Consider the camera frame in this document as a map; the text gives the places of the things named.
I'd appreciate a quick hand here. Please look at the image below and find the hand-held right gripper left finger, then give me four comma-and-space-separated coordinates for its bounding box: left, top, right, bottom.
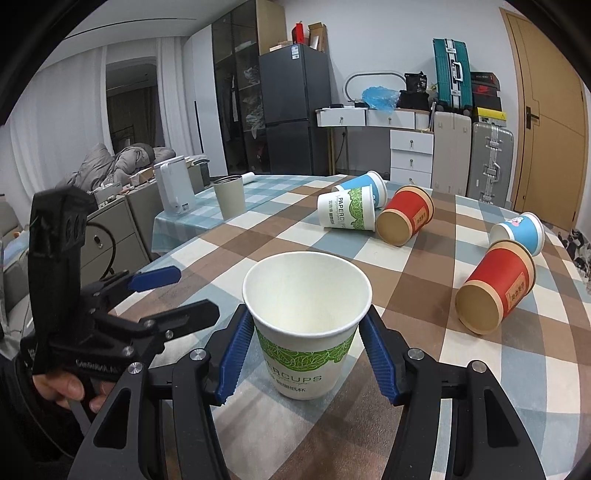
67, 304, 254, 480

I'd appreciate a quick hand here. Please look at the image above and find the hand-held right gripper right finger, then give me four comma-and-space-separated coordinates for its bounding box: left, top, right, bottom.
358, 307, 532, 480

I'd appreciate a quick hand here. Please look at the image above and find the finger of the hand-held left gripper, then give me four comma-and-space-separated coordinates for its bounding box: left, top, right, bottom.
82, 265, 182, 318
108, 299, 221, 356

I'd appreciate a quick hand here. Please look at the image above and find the white green leaf paper cup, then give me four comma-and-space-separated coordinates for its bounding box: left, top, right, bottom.
317, 185, 379, 232
242, 252, 373, 400

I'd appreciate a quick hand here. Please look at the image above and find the red paper cup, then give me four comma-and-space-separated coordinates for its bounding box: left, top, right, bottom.
375, 185, 435, 246
455, 240, 537, 335

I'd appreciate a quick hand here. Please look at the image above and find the blue cartoon paper cup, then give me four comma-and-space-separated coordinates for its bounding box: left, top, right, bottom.
332, 171, 389, 209
489, 211, 546, 257

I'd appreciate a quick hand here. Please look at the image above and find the person's left hand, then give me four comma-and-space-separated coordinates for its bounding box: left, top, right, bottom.
31, 373, 106, 412

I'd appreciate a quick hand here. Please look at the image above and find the grey low cabinet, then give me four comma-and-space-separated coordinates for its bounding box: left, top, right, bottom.
85, 185, 162, 280

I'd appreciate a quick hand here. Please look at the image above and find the white electric kettle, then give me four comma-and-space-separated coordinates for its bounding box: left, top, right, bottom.
154, 156, 195, 214

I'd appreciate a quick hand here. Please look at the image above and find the grey-green tumbler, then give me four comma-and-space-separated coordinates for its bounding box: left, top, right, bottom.
212, 175, 244, 217

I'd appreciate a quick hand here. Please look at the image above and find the checked tablecloth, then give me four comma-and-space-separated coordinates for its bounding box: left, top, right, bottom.
151, 173, 591, 480

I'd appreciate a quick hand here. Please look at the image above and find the grey padded jacket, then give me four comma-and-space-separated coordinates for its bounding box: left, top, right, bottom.
55, 143, 178, 191

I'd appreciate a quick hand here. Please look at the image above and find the white curtain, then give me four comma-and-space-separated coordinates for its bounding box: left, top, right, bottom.
9, 32, 199, 199

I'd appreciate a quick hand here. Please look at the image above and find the dark glass-door cabinet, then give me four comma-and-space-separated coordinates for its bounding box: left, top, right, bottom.
211, 0, 287, 175

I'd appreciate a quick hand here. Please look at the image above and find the white drawer desk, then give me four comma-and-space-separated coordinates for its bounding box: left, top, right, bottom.
316, 108, 435, 188

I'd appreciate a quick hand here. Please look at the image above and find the dark grey refrigerator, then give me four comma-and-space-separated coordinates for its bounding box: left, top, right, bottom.
259, 44, 332, 176

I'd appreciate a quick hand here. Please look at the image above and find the beige suitcase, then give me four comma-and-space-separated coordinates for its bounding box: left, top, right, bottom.
431, 111, 472, 195

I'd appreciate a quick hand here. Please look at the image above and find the silver suitcase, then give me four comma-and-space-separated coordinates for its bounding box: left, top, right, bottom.
466, 121, 515, 204

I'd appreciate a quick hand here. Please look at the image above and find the blue plastic bag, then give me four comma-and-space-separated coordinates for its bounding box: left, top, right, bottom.
361, 86, 400, 113

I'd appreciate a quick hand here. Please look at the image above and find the black bag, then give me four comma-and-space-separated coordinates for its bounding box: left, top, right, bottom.
398, 72, 431, 112

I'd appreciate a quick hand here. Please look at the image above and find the grey curved tube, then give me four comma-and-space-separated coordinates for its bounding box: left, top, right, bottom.
344, 71, 407, 104

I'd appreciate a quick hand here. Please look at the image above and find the cardboard box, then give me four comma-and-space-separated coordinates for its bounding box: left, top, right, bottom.
308, 21, 329, 52

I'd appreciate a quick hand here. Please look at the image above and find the black red shoe box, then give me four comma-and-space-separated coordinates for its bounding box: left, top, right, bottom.
471, 71, 501, 109

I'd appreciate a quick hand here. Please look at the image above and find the teal suitcase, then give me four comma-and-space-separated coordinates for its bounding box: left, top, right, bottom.
433, 38, 474, 116

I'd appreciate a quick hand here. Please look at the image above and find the wooden door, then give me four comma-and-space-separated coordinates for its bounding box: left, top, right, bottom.
501, 7, 589, 232

